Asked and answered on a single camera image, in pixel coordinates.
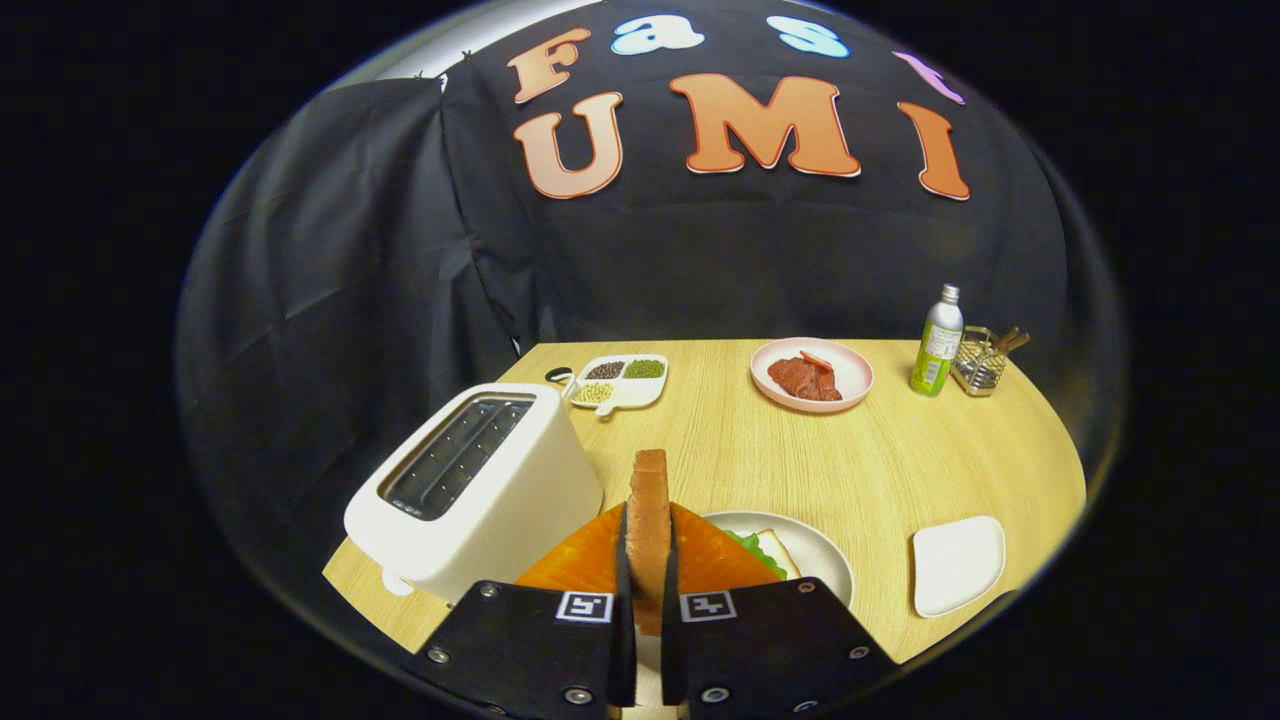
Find pink round plate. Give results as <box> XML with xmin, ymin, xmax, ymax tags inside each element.
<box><xmin>750</xmin><ymin>338</ymin><xmax>875</xmax><ymax>414</ymax></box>

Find toasted bread slice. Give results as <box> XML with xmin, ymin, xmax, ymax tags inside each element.
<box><xmin>626</xmin><ymin>449</ymin><xmax>673</xmax><ymax>637</ymax></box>

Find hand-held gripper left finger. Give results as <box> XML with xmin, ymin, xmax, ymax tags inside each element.
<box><xmin>405</xmin><ymin>503</ymin><xmax>638</xmax><ymax>720</ymax></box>

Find small white square plate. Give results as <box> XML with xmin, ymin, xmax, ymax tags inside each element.
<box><xmin>912</xmin><ymin>516</ymin><xmax>1006</xmax><ymax>618</ymax></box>

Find red meat slices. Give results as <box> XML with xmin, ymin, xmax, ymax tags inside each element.
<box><xmin>767</xmin><ymin>355</ymin><xmax>843</xmax><ymax>403</ymax></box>

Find green label metal bottle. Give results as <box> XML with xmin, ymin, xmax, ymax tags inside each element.
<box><xmin>909</xmin><ymin>283</ymin><xmax>965</xmax><ymax>398</ymax></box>

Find white toaster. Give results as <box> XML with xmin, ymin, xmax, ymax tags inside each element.
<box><xmin>344</xmin><ymin>383</ymin><xmax>604</xmax><ymax>604</ymax></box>

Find white round plate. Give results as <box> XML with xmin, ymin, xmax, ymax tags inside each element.
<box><xmin>703</xmin><ymin>511</ymin><xmax>855</xmax><ymax>609</ymax></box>

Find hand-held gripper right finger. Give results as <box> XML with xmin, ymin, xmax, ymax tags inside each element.
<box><xmin>660</xmin><ymin>503</ymin><xmax>898</xmax><ymax>720</ymax></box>

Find green lettuce leaf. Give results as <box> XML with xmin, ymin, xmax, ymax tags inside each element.
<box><xmin>722</xmin><ymin>530</ymin><xmax>791</xmax><ymax>581</ymax></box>

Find black backdrop cloth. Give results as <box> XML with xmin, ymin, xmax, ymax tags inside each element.
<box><xmin>175</xmin><ymin>0</ymin><xmax>1126</xmax><ymax>601</ymax></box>

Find white divided seasoning dish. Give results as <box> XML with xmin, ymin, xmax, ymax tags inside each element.
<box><xmin>568</xmin><ymin>354</ymin><xmax>669</xmax><ymax>418</ymax></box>

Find metal wire utensil basket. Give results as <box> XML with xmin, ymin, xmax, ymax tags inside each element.
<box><xmin>951</xmin><ymin>326</ymin><xmax>1009</xmax><ymax>398</ymax></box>

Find white bread slice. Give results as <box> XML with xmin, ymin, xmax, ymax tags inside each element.
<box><xmin>752</xmin><ymin>528</ymin><xmax>803</xmax><ymax>581</ymax></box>

